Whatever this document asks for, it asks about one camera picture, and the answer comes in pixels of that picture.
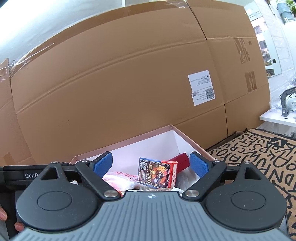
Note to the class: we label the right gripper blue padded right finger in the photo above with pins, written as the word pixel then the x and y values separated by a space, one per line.
pixel 199 164

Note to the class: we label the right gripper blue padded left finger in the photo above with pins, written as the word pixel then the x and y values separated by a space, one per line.
pixel 102 164

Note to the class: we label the red textured gift box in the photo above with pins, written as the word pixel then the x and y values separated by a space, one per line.
pixel 182 162

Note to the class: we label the white plastic bag pack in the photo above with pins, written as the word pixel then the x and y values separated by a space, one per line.
pixel 121 181

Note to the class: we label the playing cards box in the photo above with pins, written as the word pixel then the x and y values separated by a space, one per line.
pixel 157 174

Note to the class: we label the person's hand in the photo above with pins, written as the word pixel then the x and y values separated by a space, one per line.
pixel 4 217

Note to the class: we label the brown cardboard storage box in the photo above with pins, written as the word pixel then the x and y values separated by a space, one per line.
pixel 161 144

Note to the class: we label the letter patterned beige mat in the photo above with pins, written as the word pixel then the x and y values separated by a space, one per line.
pixel 273 154

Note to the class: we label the white side shelf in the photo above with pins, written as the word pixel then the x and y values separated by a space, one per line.
pixel 275 116

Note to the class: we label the large cardboard backdrop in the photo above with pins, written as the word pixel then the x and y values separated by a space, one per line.
pixel 71 84

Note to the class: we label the grey metal bracket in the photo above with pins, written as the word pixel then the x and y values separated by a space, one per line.
pixel 283 99

